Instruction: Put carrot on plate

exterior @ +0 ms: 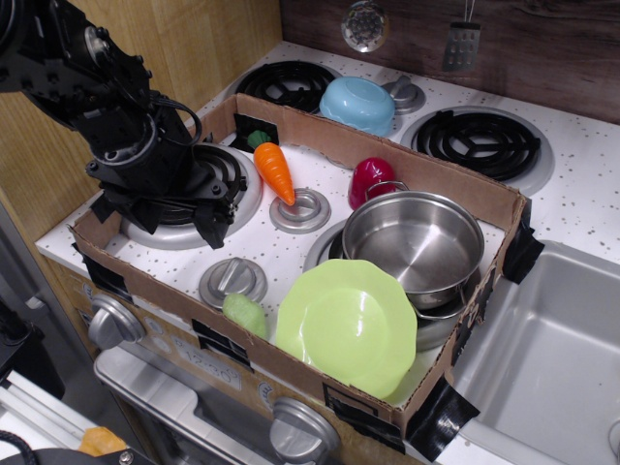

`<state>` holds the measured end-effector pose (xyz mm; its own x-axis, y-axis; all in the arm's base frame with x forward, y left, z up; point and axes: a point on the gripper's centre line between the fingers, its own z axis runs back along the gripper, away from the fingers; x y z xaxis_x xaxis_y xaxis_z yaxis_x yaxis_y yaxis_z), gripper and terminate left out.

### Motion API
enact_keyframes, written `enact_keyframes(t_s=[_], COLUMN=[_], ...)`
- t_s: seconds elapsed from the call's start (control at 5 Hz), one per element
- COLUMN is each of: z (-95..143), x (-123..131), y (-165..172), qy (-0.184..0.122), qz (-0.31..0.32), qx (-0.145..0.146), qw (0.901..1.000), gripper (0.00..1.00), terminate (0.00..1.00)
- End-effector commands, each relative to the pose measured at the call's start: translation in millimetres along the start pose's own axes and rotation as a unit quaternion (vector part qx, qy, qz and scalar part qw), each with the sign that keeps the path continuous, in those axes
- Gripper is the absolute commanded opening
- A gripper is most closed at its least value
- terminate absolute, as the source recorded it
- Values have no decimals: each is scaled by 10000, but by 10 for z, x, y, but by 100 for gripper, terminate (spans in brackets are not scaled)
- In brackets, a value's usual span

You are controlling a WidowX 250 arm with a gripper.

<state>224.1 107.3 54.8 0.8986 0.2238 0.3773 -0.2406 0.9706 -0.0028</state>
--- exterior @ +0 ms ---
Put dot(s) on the light green plastic plate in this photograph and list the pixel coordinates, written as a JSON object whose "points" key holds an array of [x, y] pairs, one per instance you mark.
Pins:
{"points": [[351, 321]]}

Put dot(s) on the right silver oven knob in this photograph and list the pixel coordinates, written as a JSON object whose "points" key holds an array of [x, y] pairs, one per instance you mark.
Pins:
{"points": [[299, 435]]}

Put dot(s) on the silver back stove knob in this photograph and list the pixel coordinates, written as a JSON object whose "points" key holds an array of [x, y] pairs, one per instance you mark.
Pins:
{"points": [[407, 96]]}

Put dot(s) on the orange plastic toy carrot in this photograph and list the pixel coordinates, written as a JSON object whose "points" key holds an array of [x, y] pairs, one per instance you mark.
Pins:
{"points": [[272, 166]]}

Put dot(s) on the silver centre stove knob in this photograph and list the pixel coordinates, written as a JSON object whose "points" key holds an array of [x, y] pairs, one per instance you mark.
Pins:
{"points": [[310, 212]]}

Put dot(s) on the back right black burner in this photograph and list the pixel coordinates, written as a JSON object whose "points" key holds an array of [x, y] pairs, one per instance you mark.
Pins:
{"points": [[493, 142]]}

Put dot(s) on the hanging metal strainer ladle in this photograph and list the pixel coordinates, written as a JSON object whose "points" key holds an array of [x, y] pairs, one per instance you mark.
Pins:
{"points": [[365, 26]]}

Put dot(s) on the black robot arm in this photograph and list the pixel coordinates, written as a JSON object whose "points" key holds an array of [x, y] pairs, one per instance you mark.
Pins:
{"points": [[66, 66]]}

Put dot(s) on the brown cardboard fence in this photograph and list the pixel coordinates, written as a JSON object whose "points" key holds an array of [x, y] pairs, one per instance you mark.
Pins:
{"points": [[199, 339]]}

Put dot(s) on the red plastic toy pepper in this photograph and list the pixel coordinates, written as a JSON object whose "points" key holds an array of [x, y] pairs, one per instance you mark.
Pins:
{"points": [[371, 178]]}

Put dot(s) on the hanging metal slotted spatula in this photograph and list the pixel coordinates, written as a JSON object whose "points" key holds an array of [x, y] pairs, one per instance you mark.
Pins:
{"points": [[463, 42]]}

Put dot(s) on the silver oven door handle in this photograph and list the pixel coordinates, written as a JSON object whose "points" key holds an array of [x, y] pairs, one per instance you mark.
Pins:
{"points": [[188, 421]]}

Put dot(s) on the black burner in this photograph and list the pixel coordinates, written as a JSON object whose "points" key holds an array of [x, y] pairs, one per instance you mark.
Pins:
{"points": [[295, 84], [493, 142], [241, 178]]}

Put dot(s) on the grey toy sink basin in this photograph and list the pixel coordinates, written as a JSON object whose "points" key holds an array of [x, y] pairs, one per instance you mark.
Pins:
{"points": [[543, 367]]}

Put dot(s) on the green toy vegetable piece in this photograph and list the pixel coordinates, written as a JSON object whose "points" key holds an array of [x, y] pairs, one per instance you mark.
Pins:
{"points": [[246, 313]]}

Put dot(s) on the light blue plastic bowl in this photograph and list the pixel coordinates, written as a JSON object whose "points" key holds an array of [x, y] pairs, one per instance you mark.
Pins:
{"points": [[359, 103]]}

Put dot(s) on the front left black burner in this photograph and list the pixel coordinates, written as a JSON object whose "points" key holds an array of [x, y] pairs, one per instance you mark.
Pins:
{"points": [[241, 178]]}

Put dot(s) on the silver front stove knob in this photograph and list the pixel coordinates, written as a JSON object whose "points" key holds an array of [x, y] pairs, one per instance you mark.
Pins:
{"points": [[232, 276]]}

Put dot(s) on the silver stove knob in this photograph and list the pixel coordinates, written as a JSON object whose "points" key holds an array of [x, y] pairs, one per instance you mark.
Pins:
{"points": [[310, 212], [232, 276], [407, 96]]}

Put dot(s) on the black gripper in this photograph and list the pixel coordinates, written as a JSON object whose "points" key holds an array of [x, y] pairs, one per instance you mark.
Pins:
{"points": [[145, 162]]}

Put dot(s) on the yellow orange cloth piece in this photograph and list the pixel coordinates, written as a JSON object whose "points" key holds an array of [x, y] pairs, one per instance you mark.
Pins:
{"points": [[98, 441]]}

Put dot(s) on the stainless steel pot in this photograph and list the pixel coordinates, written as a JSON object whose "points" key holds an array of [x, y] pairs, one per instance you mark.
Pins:
{"points": [[430, 244]]}

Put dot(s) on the back left black burner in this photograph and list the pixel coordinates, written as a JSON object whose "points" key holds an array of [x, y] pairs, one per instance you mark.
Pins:
{"points": [[295, 84]]}

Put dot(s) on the left silver oven knob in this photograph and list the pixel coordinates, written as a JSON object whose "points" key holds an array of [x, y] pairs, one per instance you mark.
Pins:
{"points": [[113, 323]]}

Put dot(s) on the silver oven knob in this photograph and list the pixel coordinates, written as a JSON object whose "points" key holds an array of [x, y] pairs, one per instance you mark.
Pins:
{"points": [[299, 435], [113, 323]]}

